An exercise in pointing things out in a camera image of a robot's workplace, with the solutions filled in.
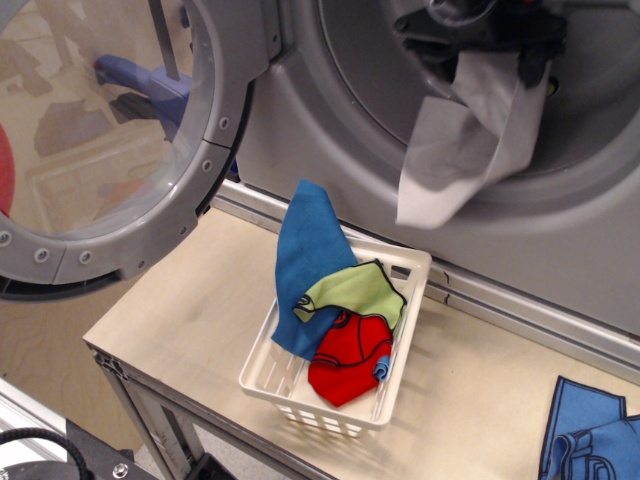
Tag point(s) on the dark blue cloth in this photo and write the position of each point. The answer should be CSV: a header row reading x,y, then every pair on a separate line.
x,y
311,246

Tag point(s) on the lime green cloth garment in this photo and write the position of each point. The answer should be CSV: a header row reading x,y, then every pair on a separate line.
x,y
364,289

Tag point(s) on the round transparent washer door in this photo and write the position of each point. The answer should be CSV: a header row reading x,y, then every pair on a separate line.
x,y
102,191

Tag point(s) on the light blue cloth garment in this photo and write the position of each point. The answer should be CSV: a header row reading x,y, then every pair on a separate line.
x,y
589,435

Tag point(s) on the red round object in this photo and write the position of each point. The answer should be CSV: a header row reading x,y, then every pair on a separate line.
x,y
7,173

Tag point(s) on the blue clamp handle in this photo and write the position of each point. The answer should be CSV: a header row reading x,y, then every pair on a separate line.
x,y
168,96

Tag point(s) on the grey cloth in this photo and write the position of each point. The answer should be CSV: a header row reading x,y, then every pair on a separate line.
x,y
486,131

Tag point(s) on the red cloth garment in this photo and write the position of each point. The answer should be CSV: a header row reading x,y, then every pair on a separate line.
x,y
352,359

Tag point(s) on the aluminium table frame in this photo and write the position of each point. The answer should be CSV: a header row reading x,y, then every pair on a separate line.
x,y
169,422

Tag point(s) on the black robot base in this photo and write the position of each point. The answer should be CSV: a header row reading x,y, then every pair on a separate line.
x,y
34,449

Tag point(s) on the grey toy washing machine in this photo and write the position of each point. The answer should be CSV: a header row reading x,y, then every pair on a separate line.
x,y
552,252

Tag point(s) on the white plastic laundry basket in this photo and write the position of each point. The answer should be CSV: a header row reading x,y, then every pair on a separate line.
x,y
281,378

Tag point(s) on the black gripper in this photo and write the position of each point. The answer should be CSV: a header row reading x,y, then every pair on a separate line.
x,y
440,30

